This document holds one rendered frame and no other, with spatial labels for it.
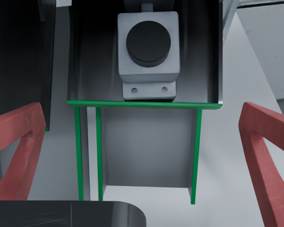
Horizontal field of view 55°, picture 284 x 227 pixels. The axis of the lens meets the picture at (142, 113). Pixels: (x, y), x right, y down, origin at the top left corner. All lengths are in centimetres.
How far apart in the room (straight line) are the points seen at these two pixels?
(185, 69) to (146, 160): 19
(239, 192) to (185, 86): 37
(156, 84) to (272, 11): 87
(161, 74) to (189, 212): 40
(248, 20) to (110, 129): 76
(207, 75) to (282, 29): 91
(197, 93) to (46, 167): 25
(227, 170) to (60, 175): 33
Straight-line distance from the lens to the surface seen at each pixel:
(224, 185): 58
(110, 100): 25
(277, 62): 132
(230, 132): 63
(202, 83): 26
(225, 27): 36
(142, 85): 22
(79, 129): 34
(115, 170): 42
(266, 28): 111
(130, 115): 38
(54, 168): 41
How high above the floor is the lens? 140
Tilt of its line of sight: 60 degrees down
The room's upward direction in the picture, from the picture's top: 1 degrees counter-clockwise
